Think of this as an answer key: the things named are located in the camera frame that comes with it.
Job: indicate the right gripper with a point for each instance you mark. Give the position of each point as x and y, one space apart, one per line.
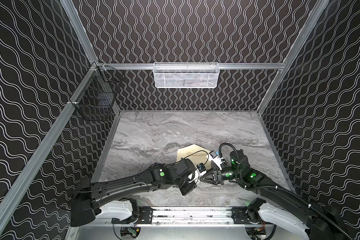
217 175

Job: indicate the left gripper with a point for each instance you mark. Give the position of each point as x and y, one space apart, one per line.
190 179

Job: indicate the cream envelope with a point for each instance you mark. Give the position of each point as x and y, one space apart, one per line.
195 153

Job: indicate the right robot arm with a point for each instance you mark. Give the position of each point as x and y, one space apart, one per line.
277 205

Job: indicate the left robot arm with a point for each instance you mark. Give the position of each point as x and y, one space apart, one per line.
89 197

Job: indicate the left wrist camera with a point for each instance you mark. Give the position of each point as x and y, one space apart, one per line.
199 171

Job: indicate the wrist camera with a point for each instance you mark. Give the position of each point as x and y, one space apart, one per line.
216 161
199 171

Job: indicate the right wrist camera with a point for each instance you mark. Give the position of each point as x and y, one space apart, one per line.
216 161

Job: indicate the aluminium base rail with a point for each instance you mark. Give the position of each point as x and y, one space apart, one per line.
126 212

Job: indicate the white wire mesh basket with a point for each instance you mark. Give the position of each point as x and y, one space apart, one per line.
184 75

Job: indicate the black wire basket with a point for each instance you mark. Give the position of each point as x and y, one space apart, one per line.
95 103

